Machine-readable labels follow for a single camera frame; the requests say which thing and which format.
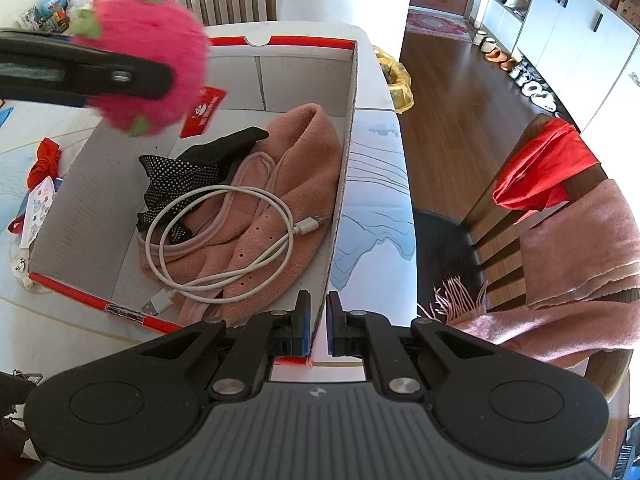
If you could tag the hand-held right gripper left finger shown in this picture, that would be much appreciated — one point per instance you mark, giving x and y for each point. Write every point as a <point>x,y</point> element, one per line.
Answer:
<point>303,332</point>

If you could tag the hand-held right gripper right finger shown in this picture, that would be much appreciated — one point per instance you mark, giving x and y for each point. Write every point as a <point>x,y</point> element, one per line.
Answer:
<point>332,332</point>

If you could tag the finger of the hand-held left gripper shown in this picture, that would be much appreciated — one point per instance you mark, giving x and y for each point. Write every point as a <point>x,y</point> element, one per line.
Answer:
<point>80,67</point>

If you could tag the pink plush ball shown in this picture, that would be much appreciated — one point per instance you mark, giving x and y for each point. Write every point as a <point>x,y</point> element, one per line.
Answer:
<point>150,25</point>

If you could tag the red plush toy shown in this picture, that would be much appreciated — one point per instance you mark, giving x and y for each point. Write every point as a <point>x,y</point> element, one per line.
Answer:
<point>45,160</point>

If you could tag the red paper packet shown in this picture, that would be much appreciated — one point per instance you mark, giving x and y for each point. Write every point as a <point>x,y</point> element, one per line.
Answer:
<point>205,110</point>

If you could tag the white printed pouch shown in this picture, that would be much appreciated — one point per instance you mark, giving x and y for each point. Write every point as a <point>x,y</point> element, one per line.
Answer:
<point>37,205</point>

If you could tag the black dotted knit glove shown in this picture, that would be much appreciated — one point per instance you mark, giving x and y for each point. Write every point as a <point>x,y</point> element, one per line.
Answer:
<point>180,175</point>
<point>225,145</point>

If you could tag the pink fleece hat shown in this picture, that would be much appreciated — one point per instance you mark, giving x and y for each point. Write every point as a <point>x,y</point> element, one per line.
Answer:
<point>310,160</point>

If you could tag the red and white cardboard box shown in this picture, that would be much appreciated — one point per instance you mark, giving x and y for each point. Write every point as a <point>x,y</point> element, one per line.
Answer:
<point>300,80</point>

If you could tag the pile of toys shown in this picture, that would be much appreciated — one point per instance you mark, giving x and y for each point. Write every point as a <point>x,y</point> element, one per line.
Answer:
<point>35,20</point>

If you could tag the blue toy ball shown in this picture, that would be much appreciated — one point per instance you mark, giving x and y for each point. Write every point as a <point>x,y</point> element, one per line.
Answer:
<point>54,0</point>

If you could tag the blue cloth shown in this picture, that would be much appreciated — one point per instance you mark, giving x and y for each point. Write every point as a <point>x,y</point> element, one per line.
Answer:
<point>5,116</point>

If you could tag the black seat cushion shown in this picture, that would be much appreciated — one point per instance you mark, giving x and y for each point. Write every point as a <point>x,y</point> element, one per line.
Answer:
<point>440,255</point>

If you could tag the pink fringed scarf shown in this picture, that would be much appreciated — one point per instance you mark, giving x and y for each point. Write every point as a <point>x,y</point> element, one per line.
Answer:
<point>575,260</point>

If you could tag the yellow plastic bag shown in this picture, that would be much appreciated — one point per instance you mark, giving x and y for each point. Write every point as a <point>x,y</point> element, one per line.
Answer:
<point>400,85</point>

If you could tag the red garment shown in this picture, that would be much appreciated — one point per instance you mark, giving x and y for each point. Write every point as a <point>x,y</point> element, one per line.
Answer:
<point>545,160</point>

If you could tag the dark bag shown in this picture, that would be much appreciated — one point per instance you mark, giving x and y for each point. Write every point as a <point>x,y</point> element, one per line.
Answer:
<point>12,410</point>

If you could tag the row of shoes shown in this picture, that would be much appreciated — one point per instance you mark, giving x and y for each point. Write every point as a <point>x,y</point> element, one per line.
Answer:
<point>535,90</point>

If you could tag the red patterned rug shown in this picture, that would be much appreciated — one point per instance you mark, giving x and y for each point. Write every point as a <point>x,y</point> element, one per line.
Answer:
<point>435,24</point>

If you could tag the low white shelf cabinet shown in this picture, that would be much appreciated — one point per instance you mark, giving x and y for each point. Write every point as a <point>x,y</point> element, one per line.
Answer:
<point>502,22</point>

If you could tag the white fridge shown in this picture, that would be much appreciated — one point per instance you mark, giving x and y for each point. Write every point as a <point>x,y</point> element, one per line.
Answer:
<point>620,100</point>

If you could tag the white wardrobe cabinet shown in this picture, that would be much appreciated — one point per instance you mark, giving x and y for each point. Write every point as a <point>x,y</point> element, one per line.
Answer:
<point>565,35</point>

